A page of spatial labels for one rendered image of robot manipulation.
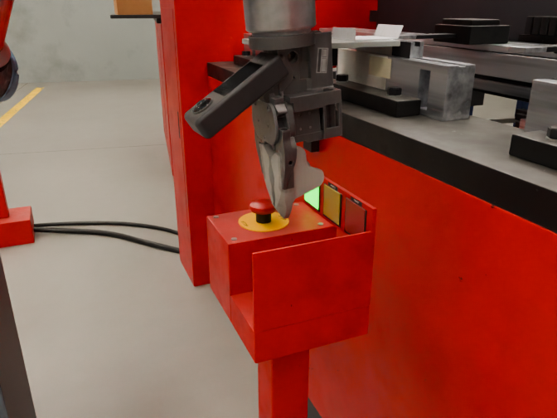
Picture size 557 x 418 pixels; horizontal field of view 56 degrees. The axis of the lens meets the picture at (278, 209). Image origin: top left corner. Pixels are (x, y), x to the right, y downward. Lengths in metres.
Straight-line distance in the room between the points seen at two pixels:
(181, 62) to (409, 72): 1.02
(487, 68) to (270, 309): 0.81
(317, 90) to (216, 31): 1.33
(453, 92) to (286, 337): 0.53
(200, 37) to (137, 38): 6.28
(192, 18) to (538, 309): 1.48
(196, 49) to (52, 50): 6.44
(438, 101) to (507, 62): 0.28
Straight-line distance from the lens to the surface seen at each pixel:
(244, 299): 0.70
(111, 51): 8.17
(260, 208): 0.71
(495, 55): 1.24
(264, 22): 0.55
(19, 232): 2.73
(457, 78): 0.97
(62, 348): 1.92
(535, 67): 1.17
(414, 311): 0.91
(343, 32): 1.10
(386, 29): 1.17
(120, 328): 1.96
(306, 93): 0.57
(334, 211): 0.71
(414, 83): 1.02
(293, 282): 0.62
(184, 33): 1.87
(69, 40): 8.21
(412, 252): 0.87
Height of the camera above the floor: 1.07
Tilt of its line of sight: 22 degrees down
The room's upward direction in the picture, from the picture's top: straight up
